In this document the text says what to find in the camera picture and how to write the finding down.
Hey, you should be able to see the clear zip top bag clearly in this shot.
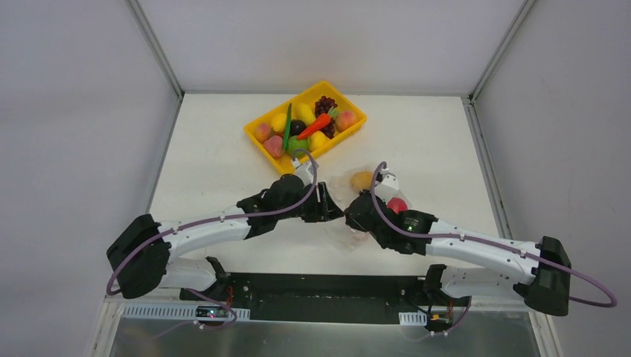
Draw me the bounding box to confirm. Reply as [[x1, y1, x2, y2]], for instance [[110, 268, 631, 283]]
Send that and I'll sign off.
[[327, 165, 382, 251]]

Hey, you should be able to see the green cabbage ball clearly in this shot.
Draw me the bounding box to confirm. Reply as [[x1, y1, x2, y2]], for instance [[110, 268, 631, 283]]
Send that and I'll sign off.
[[286, 135, 310, 158]]

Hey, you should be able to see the green bean pod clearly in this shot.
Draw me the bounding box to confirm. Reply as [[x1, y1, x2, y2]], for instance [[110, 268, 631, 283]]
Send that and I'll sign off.
[[281, 103, 292, 152]]

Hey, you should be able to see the orange carrot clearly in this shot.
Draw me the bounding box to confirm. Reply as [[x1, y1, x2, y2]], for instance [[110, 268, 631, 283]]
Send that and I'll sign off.
[[297, 113, 332, 140]]

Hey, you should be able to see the peach from bag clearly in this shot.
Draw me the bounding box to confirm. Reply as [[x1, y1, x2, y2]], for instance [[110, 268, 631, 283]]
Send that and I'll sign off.
[[335, 110, 358, 132]]

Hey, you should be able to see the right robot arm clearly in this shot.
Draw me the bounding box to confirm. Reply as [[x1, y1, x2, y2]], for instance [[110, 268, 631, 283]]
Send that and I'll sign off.
[[344, 191, 571, 317]]

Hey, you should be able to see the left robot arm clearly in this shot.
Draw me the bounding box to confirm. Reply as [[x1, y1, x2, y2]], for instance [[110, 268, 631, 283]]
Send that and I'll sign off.
[[106, 174, 343, 301]]

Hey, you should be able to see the yellow orange potato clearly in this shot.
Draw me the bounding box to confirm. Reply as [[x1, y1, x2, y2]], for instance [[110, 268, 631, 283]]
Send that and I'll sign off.
[[349, 171, 373, 193]]

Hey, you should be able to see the red apple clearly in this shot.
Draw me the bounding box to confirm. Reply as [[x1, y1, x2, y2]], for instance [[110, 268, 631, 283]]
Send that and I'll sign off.
[[386, 197, 409, 214]]

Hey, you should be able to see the yellow pepper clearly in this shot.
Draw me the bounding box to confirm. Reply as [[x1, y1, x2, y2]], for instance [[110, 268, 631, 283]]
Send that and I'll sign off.
[[307, 131, 330, 152]]

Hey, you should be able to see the pink peach in tray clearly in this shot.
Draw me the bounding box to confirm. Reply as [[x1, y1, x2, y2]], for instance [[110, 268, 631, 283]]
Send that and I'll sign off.
[[263, 135, 284, 159]]

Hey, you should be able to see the small peach tray corner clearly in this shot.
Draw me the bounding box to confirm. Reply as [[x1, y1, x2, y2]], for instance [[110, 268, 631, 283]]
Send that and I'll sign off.
[[253, 123, 274, 143]]

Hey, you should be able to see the yellow lemon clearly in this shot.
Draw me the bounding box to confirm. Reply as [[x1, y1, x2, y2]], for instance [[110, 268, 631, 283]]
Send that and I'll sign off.
[[269, 112, 286, 135]]

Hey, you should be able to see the yellow mango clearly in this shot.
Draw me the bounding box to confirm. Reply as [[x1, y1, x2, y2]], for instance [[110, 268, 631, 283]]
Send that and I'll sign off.
[[295, 103, 316, 126]]

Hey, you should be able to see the purple grape bunch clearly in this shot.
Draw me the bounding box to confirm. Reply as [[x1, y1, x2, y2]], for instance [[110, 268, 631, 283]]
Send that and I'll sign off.
[[315, 96, 338, 139]]

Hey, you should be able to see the yellow plastic tray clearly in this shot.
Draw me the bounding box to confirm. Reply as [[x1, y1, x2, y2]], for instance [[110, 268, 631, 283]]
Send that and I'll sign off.
[[244, 81, 367, 175]]

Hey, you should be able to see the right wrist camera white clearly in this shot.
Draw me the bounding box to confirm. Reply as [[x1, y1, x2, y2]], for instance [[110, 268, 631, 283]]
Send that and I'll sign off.
[[374, 168, 400, 203]]

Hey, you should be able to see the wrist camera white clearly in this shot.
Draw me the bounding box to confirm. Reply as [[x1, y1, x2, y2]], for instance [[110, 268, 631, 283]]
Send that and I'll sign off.
[[374, 168, 400, 203], [292, 158, 318, 186]]

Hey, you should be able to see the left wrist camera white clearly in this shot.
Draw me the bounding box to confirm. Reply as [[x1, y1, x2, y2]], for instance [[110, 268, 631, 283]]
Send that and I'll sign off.
[[292, 158, 318, 186]]

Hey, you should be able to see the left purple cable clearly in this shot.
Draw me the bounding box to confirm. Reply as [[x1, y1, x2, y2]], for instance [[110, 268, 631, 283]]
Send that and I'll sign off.
[[106, 148, 319, 297]]

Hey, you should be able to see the purple cable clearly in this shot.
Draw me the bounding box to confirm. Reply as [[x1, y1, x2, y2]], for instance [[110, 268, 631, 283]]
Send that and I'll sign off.
[[106, 148, 319, 297], [371, 161, 618, 309]]

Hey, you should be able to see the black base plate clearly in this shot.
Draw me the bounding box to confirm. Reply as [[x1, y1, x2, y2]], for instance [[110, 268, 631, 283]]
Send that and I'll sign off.
[[179, 273, 468, 324]]

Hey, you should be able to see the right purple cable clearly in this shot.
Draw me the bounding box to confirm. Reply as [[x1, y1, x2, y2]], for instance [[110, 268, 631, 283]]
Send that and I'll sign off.
[[371, 161, 618, 309]]

